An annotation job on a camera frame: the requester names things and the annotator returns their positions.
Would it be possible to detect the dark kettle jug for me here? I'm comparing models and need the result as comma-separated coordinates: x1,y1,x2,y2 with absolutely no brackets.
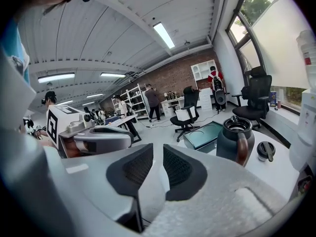
216,116,255,167

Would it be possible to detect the black office chair with headrest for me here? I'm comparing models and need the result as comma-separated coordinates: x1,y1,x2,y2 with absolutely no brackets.
232,66,273,129

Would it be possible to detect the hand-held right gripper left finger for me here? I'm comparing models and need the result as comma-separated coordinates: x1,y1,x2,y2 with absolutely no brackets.
106,143,154,198

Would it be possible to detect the white desk black frame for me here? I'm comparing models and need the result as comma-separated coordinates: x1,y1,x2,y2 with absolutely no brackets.
106,114,143,143

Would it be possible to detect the person's teal shirt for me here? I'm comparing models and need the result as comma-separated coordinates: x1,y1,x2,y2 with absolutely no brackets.
4,21,30,83

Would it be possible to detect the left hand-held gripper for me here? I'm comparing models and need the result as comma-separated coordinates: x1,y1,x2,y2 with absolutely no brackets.
46,104,134,158

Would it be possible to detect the person's left hand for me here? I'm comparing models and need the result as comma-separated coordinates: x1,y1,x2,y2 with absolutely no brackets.
61,141,87,158

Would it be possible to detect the white paper box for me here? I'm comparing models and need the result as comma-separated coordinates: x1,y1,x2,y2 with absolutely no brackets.
174,107,196,122

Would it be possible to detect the ceiling light panel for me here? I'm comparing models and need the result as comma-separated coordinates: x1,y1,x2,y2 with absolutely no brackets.
100,72,126,78
153,22,175,49
37,73,76,83

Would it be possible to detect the black kettle lid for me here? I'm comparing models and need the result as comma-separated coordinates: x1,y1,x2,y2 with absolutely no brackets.
256,141,277,162

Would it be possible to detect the white drawer unit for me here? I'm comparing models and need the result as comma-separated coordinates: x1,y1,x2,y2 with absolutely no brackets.
198,87,213,111

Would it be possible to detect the large clear water jug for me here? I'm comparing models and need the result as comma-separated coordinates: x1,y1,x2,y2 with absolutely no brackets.
295,30,316,93

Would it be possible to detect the white wall cabinet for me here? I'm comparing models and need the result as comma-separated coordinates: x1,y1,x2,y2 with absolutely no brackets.
190,60,218,81

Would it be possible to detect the white shelf rack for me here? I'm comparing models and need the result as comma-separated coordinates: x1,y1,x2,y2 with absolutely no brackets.
111,83,150,120

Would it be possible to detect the white water dispenser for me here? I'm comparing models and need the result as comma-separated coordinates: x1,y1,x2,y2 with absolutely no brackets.
288,89,316,172

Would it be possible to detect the white desk with drawers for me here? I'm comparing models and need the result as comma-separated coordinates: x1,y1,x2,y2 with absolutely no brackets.
160,96,186,116

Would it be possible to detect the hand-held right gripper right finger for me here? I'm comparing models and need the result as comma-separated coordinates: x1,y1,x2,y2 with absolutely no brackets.
162,144,208,202

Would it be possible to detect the green flat box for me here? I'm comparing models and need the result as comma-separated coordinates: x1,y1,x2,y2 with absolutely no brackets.
183,120,224,154

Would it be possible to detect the black framed window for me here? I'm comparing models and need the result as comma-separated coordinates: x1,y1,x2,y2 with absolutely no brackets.
226,0,316,113

